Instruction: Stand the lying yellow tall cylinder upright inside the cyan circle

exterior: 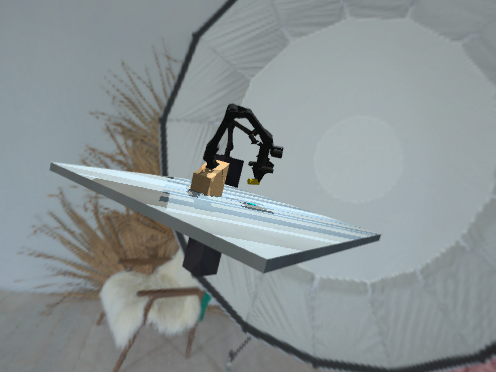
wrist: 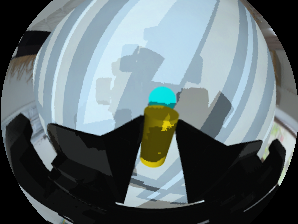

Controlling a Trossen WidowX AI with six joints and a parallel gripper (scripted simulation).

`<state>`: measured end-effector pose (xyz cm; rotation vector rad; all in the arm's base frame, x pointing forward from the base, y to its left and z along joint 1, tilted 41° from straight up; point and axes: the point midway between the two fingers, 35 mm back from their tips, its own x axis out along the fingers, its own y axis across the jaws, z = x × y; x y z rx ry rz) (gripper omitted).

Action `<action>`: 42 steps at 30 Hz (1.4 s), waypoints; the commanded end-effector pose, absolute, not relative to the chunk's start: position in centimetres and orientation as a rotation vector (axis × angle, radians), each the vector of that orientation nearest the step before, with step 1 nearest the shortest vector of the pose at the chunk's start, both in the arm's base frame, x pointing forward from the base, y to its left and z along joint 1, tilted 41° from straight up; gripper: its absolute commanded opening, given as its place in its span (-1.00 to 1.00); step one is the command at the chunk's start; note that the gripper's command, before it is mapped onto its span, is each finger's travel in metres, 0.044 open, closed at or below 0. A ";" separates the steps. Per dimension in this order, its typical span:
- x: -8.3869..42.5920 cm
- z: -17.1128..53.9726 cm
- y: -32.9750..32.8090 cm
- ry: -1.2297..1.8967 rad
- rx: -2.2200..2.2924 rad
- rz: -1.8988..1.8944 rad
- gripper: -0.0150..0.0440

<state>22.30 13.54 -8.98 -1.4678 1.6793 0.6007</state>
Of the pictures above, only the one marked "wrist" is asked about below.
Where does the cyan circle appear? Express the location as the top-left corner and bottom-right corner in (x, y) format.
(148, 87), (177, 108)

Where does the yellow cylinder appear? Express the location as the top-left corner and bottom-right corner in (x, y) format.
(140, 105), (180, 168)

